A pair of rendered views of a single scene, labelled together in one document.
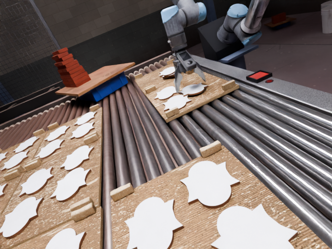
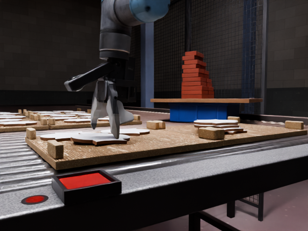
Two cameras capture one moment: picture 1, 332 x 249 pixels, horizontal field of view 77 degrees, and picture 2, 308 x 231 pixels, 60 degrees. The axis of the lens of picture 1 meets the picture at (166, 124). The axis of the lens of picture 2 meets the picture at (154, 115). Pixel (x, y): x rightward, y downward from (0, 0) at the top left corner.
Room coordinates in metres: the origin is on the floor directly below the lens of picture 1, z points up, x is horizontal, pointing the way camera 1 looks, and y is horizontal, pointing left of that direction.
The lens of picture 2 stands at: (0.76, -0.83, 1.04)
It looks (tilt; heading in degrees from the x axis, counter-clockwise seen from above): 4 degrees down; 63
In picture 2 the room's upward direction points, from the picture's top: straight up
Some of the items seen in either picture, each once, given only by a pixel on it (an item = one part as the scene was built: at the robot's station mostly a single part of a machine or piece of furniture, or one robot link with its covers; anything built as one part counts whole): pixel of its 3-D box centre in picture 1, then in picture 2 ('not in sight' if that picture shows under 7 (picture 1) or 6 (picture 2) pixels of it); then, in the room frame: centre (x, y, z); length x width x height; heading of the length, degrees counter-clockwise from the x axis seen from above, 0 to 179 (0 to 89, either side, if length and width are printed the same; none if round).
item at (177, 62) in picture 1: (182, 58); (115, 79); (0.97, -0.18, 1.09); 0.09 x 0.08 x 0.12; 7
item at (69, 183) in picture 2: (258, 76); (85, 185); (0.83, -0.46, 0.92); 0.06 x 0.06 x 0.01; 5
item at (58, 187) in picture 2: (258, 76); (85, 184); (0.83, -0.46, 0.92); 0.08 x 0.08 x 0.02; 5
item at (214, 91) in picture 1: (185, 91); (118, 141); (0.99, -0.15, 0.93); 0.41 x 0.35 x 0.02; 7
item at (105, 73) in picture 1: (94, 78); (210, 100); (1.72, 0.39, 1.03); 0.50 x 0.50 x 0.02; 35
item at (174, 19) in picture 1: (173, 21); (117, 13); (0.97, -0.19, 1.25); 0.09 x 0.08 x 0.11; 103
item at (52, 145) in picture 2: (228, 85); (55, 149); (0.81, -0.31, 0.95); 0.06 x 0.02 x 0.03; 97
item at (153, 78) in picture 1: (162, 76); (226, 130); (1.40, -0.10, 0.93); 0.41 x 0.35 x 0.02; 6
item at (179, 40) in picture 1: (177, 40); (114, 46); (0.97, -0.19, 1.17); 0.08 x 0.08 x 0.05
